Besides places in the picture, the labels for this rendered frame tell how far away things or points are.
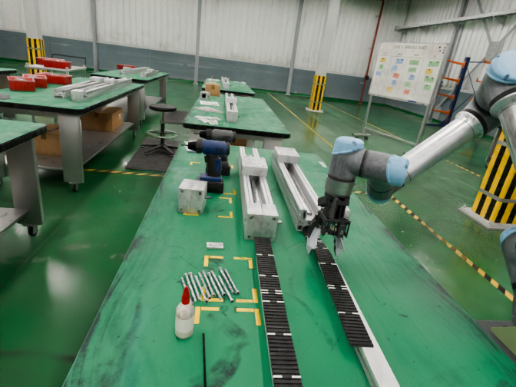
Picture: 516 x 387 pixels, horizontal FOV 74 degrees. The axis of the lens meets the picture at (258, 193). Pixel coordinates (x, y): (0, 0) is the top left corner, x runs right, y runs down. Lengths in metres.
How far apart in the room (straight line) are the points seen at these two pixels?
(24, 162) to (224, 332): 2.06
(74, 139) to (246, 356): 2.83
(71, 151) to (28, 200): 0.82
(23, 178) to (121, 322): 1.94
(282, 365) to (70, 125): 2.91
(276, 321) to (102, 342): 0.35
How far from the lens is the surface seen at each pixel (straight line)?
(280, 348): 0.73
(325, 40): 11.40
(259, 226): 1.10
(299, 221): 1.24
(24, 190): 2.69
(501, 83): 1.05
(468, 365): 0.93
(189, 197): 1.24
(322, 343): 0.81
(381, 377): 0.76
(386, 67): 7.40
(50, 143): 3.83
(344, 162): 0.91
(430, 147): 1.08
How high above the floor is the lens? 1.33
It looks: 21 degrees down
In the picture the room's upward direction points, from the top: 8 degrees clockwise
